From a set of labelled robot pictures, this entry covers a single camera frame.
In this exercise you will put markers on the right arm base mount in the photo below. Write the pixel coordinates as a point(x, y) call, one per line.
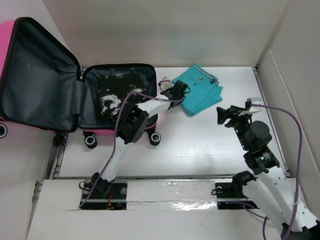
point(230, 199)

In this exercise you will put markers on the pink hard-shell suitcase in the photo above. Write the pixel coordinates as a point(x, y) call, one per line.
point(43, 86)

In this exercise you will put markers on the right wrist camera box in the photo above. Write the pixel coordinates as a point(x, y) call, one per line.
point(252, 106)

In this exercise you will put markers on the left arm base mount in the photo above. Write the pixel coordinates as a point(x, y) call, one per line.
point(115, 197)

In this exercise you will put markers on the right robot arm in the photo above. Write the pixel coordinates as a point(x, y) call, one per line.
point(265, 183)

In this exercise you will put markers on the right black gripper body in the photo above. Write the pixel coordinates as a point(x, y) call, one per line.
point(240, 123)

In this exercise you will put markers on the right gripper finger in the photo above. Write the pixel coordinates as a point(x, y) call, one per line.
point(224, 113)
point(221, 119)

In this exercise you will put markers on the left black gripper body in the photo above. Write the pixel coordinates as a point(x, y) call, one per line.
point(179, 102)

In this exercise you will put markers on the turquoise shorts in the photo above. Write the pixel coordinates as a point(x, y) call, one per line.
point(205, 90)

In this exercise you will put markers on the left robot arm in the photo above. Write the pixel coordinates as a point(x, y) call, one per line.
point(136, 110)

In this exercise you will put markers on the black white tie-dye shirt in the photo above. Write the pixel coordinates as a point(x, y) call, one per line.
point(111, 92)

